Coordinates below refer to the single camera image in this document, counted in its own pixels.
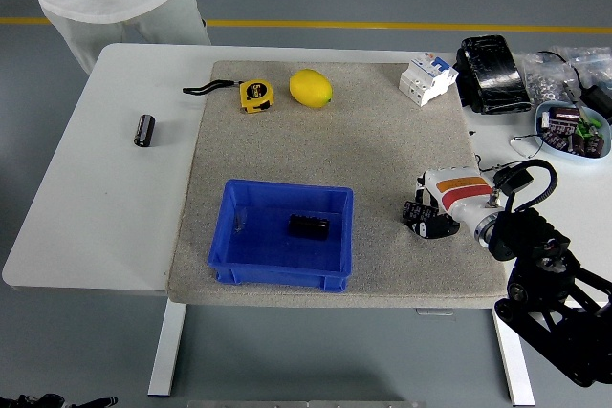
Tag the grey-brown mat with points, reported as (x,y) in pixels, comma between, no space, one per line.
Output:
(225,140)

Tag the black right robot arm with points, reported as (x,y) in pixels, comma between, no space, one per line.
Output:
(531,236)

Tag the clear bag of metal screws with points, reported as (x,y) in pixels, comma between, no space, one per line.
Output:
(547,78)

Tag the yellow lemon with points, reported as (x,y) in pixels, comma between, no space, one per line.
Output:
(310,88)

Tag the white table leg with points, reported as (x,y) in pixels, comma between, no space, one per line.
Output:
(165,355)
(518,379)

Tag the blue plastic box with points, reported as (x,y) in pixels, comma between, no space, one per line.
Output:
(282,279)

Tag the light blue bowl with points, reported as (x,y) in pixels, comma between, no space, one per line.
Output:
(559,152)

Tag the grey bracket under table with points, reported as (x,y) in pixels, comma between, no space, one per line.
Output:
(434,311)

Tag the white circuit breaker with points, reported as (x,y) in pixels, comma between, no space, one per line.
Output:
(425,80)

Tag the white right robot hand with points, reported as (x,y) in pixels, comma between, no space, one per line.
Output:
(461,190)

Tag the clear plastic bag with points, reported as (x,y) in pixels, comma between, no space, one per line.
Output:
(590,57)

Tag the green plastic pieces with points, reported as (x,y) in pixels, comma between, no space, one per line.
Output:
(585,128)

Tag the small black adapter block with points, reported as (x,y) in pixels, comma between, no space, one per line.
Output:
(514,181)

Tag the black wrapped pack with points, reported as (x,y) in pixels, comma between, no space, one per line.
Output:
(492,73)

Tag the black power adapter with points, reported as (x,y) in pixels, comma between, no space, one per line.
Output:
(600,98)

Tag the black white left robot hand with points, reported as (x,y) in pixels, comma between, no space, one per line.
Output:
(95,401)

